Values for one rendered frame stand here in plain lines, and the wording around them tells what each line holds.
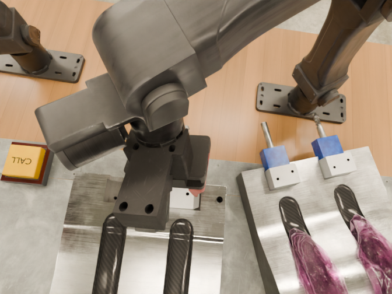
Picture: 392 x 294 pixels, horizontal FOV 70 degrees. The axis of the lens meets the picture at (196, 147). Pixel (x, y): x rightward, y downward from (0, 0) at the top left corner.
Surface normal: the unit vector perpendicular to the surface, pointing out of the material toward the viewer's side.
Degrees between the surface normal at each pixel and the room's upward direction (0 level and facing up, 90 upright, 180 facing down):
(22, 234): 0
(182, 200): 14
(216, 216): 0
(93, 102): 2
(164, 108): 90
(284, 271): 26
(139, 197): 22
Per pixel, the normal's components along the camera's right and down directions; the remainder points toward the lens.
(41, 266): 0.04, -0.29
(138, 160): -0.11, -0.61
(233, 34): 0.61, 0.73
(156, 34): -0.18, -0.18
